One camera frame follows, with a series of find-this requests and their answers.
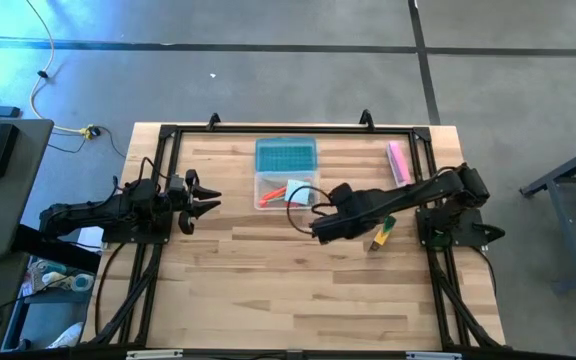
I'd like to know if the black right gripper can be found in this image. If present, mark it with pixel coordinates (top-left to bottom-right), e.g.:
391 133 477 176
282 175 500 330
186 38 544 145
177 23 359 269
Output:
311 182 369 246

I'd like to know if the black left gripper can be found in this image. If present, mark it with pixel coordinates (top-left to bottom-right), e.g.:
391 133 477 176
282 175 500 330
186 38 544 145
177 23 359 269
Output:
165 168 223 236

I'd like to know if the green yellow crayon box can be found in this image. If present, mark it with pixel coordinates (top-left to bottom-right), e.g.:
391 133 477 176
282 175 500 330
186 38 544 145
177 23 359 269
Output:
368 215 398 253

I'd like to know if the blue sticky note pad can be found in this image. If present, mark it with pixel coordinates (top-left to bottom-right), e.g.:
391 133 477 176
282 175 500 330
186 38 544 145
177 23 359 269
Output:
283 178 312 206

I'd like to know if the orange highlighter pen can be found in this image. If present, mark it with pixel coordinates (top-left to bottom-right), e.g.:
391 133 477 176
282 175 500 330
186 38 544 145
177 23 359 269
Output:
257 185 289 209

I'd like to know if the clear pencil box blue lid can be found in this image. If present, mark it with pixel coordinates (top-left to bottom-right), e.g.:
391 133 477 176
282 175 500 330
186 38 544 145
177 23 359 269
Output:
251 135 320 212

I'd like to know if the pink white rectangular box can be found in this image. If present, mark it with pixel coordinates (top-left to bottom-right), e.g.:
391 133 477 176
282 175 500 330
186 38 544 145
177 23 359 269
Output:
385 140 413 189

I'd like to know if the teal tape roll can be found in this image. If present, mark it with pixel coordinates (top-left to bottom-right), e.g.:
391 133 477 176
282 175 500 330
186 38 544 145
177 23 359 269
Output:
72 273 95 293

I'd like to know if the black desk support beam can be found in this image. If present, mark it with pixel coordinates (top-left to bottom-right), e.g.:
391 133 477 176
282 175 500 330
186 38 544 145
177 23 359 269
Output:
11 223 103 275

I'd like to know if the grey desk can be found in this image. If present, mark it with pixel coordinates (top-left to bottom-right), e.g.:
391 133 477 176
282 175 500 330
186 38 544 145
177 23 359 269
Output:
0 118 55 259

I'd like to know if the white shoe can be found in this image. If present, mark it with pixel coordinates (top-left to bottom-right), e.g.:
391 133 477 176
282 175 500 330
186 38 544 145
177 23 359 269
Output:
47 322 84 350

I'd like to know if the dark blue metal table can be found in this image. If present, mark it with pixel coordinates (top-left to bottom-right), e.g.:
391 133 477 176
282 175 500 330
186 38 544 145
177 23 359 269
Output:
520 137 576 294

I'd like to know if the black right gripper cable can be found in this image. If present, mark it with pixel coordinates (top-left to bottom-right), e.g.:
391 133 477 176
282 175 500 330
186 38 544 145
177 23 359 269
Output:
286 185 332 236

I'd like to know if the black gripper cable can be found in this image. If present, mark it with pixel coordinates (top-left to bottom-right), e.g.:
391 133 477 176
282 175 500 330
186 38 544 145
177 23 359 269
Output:
286 185 332 236
139 156 170 184

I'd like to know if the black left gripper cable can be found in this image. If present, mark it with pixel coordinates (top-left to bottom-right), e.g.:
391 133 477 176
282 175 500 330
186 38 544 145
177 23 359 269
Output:
139 156 170 184

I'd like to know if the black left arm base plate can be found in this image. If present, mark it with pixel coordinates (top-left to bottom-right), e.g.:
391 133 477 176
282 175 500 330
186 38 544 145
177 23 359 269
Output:
101 219 172 245

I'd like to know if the black metal table frame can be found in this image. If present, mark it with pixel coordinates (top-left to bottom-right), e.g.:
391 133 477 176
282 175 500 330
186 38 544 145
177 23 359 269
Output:
81 123 507 351

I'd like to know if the black floor cable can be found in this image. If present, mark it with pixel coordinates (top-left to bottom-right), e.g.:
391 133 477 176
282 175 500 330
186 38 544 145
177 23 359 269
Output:
47 125 129 160

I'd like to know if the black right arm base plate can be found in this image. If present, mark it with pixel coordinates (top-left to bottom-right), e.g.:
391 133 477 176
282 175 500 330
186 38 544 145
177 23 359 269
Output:
416 207 507 250

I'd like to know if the silver table edge bracket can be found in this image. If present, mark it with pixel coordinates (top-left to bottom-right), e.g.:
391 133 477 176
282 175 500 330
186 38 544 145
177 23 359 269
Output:
125 348 184 360
405 351 463 360

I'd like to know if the cream floor cable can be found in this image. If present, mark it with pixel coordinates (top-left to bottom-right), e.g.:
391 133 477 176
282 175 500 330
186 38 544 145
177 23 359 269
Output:
25 0 94 139

